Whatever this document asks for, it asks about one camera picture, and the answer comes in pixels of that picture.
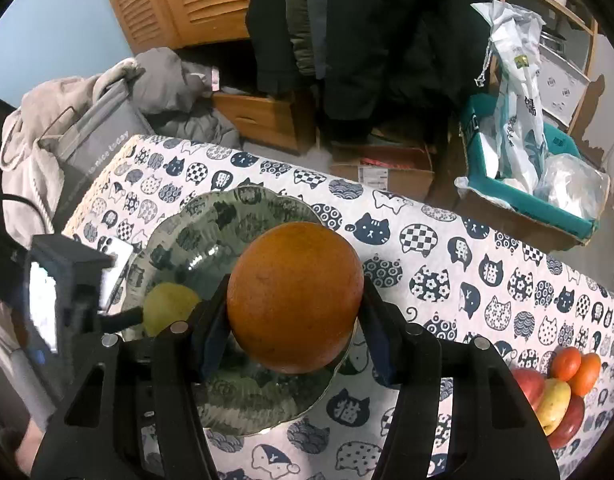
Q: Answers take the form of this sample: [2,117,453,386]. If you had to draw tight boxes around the brown cardboard box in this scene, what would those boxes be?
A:
[329,142,435,201]

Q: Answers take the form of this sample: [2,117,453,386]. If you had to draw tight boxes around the green patterned glass bowl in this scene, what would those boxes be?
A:
[120,185,360,436]

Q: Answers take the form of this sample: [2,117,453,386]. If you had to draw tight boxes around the white printed plastic bag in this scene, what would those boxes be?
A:
[471,1,548,193]

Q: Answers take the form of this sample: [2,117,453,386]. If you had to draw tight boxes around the grey jacket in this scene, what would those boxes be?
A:
[132,47,243,151]

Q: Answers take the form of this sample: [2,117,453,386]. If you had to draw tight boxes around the wooden shelf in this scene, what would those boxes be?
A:
[497,0,600,126]

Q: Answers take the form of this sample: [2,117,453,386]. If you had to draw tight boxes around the wooden louvered cabinet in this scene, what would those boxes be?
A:
[94,0,253,56]

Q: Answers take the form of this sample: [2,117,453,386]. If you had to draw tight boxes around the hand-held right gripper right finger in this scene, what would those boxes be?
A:
[357,277,560,480]

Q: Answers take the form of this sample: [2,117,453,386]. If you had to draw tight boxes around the person's left forearm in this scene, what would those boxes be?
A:
[0,300,58,476]

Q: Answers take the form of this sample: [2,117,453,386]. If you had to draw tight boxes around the white smartphone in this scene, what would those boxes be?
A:
[94,236,135,311]

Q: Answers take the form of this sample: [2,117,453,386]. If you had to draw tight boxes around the black hanging coat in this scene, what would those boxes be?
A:
[319,0,492,143]
[246,0,318,97]

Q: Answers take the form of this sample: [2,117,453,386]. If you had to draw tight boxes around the wooden drawer box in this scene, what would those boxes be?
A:
[212,90,318,156]

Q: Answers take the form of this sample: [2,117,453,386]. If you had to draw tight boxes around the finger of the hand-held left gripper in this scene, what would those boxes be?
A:
[97,307,148,333]

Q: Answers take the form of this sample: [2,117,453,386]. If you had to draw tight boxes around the teal cardboard box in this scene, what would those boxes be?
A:
[456,95,600,253]

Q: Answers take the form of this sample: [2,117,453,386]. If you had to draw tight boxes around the white patterned storage box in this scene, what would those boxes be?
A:
[537,40,592,126]

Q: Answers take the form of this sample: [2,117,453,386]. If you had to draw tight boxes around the black cable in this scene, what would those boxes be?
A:
[1,194,55,233]

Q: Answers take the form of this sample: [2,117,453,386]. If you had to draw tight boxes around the small tangerine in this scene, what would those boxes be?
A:
[549,346,584,382]
[569,352,602,397]

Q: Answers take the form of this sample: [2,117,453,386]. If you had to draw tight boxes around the dark green padded jacket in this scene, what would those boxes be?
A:
[289,0,329,80]

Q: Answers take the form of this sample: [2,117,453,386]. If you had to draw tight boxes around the large yellow-green pear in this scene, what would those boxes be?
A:
[143,282,204,338]

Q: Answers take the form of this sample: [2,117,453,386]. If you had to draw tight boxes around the grey tote bag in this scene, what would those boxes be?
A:
[37,77,155,226]

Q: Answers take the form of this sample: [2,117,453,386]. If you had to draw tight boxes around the small yellow pear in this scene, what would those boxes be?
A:
[536,377,572,436]

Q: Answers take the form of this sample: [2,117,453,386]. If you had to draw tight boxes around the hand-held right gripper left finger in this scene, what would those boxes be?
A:
[32,276,233,480]

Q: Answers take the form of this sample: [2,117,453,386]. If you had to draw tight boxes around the large orange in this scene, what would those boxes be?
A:
[226,222,365,375]

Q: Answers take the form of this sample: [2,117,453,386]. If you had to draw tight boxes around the clear plastic bag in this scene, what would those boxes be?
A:
[534,154,610,221]

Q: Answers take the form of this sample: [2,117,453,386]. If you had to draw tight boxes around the cat print tablecloth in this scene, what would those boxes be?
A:
[62,134,614,480]

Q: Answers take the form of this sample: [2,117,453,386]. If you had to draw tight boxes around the red apple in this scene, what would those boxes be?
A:
[509,367,546,411]
[547,395,586,451]

